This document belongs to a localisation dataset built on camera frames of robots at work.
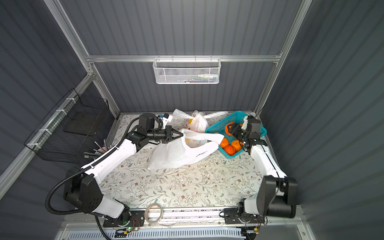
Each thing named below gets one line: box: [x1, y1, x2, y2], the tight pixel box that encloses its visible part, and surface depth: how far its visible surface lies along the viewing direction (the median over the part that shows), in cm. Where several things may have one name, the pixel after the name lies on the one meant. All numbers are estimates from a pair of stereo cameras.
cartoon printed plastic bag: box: [172, 109, 229, 133], surface depth 98 cm
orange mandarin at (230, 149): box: [224, 145, 236, 156], surface depth 93 cm
